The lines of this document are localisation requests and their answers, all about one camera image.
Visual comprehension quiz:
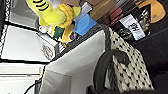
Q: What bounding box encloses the white printed bag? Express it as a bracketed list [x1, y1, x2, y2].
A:
[1, 24, 57, 64]

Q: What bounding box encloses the yellow plush toy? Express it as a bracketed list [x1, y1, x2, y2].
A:
[25, 0, 82, 45]

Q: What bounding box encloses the small orange pack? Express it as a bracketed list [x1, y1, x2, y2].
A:
[135, 0, 167, 25]

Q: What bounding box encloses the thin black cable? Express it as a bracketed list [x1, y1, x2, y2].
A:
[22, 77, 43, 94]

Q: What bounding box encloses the black wire shelf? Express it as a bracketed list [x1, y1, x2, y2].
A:
[0, 0, 168, 64]

